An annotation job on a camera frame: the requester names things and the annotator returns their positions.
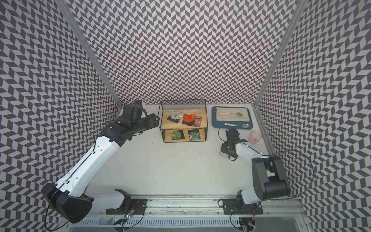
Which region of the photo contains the white handled spoon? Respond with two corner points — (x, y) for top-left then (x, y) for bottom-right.
(224, 123), (250, 129)

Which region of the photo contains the teal plastic tray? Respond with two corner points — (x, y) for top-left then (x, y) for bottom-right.
(211, 106), (254, 130)

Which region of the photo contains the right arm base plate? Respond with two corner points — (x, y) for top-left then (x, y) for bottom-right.
(218, 199), (263, 215)

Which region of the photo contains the white floral tea bag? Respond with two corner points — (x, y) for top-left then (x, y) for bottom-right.
(167, 111), (184, 123)

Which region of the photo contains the small red tea bag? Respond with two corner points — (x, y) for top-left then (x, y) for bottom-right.
(182, 114), (196, 125)

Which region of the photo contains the aluminium front rail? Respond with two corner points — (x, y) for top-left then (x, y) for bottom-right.
(88, 195), (306, 217)

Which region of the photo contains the black wire wooden shelf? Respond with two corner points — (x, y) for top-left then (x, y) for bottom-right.
(158, 99), (208, 143)

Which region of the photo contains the pink handled spoon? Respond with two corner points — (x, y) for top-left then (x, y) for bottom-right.
(219, 112), (243, 117)

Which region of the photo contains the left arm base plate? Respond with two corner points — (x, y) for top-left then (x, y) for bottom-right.
(105, 199), (148, 215)

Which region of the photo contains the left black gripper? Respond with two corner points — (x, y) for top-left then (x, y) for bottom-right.
(131, 113), (160, 135)

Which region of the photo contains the pink plastic cup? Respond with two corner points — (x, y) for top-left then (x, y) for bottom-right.
(248, 130), (262, 145)

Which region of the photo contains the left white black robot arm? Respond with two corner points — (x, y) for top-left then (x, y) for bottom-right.
(42, 101), (159, 223)

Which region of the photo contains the beige folded cloth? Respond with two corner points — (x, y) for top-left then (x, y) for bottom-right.
(216, 107), (250, 122)

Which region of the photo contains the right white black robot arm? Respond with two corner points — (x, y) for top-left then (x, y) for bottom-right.
(220, 128), (291, 211)

